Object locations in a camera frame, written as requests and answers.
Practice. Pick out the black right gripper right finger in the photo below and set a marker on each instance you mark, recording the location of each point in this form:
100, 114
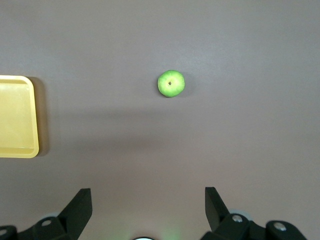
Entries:
217, 217

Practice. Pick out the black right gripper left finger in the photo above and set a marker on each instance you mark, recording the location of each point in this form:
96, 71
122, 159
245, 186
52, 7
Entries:
75, 215

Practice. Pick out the green apple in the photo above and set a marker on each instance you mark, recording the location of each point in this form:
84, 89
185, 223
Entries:
171, 83

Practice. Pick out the yellow plastic tray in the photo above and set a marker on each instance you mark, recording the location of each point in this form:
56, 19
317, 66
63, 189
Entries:
15, 117

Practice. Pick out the brown table mat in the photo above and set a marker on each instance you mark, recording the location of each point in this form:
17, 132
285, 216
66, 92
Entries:
225, 137

